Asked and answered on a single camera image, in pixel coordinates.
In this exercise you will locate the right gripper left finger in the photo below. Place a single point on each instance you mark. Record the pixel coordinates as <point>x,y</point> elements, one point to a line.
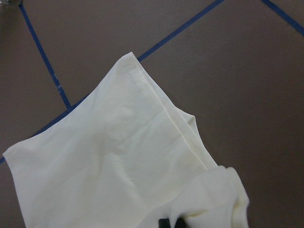
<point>164,223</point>

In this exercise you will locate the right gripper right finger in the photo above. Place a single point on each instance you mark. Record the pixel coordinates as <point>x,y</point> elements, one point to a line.
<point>180,223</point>

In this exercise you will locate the cream long-sleeve cat shirt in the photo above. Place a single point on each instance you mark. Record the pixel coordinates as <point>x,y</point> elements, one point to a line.
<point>125,157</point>

